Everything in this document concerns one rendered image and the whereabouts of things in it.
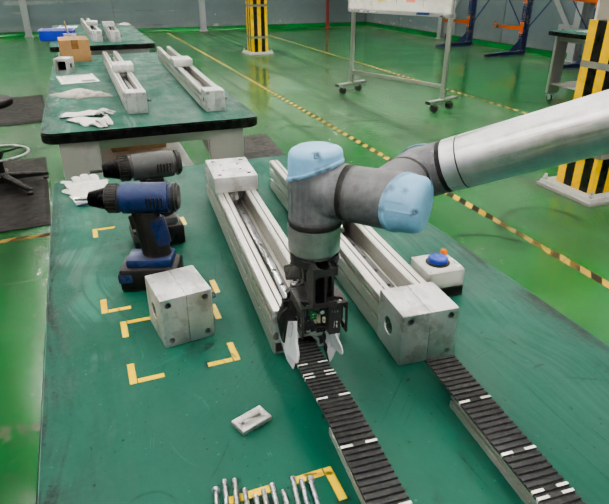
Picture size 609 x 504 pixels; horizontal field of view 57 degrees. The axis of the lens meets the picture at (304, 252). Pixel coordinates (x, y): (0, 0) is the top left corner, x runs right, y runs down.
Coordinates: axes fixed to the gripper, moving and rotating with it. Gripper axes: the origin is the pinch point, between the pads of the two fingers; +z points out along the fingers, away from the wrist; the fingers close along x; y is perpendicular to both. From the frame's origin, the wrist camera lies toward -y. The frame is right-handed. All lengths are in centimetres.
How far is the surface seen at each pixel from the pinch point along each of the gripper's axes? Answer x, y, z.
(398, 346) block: 14.0, 3.8, -1.4
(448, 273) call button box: 32.2, -12.5, -3.5
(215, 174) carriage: -5, -65, -11
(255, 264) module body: -4.0, -21.5, -6.6
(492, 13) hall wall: 700, -994, 15
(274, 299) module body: -3.7, -8.2, -6.5
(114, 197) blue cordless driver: -27.9, -34.2, -18.2
